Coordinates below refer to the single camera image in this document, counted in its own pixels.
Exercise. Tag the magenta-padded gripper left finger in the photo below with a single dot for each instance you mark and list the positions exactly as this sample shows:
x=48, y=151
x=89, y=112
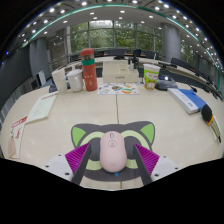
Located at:
x=61, y=165

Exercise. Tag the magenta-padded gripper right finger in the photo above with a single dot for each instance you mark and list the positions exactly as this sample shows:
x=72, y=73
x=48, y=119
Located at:
x=163, y=165

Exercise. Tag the pink computer mouse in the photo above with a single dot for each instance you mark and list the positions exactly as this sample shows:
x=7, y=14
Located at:
x=113, y=153

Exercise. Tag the cat-face mouse pad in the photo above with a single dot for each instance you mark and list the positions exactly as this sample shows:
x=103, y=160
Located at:
x=100, y=128

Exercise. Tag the red and white magazine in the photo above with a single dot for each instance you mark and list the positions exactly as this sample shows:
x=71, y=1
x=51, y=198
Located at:
x=16, y=136

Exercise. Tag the cream paper booklet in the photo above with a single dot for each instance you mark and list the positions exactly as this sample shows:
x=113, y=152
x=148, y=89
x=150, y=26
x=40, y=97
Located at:
x=41, y=107

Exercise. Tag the blue and white folder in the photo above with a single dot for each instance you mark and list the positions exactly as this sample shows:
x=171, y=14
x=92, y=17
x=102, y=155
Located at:
x=186, y=100

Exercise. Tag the black gooseneck microphone unit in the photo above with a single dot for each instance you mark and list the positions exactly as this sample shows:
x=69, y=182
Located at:
x=53, y=88

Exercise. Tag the grey desk microphone unit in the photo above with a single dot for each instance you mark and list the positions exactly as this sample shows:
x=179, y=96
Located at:
x=166, y=84

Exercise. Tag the white paper cup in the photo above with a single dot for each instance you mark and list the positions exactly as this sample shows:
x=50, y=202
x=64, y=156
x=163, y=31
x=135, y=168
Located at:
x=60, y=81

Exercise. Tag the white lidded mug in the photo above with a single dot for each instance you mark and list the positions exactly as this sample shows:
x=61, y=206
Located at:
x=75, y=81

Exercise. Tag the green printed paper cup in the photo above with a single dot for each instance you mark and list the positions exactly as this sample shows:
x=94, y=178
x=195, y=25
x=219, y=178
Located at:
x=151, y=78

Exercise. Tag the colourful sticker sheet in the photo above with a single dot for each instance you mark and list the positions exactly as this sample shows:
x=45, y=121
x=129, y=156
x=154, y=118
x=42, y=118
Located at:
x=118, y=88

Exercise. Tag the long curved conference desk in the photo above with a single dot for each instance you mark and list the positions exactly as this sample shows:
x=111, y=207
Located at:
x=186, y=75

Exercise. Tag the red bottle with green band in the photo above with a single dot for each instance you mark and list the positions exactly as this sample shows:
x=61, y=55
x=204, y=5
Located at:
x=89, y=73

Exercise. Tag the beige cardboard box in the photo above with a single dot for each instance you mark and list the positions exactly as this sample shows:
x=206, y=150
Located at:
x=120, y=76

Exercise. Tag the group of dark office chairs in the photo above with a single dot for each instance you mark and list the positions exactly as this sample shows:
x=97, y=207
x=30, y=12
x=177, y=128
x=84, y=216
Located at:
x=136, y=53

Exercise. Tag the group of ceiling lights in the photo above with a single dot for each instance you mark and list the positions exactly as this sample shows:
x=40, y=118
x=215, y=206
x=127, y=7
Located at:
x=122, y=11

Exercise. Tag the white board leaning at wall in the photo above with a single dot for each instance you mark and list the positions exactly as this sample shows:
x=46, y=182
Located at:
x=41, y=78

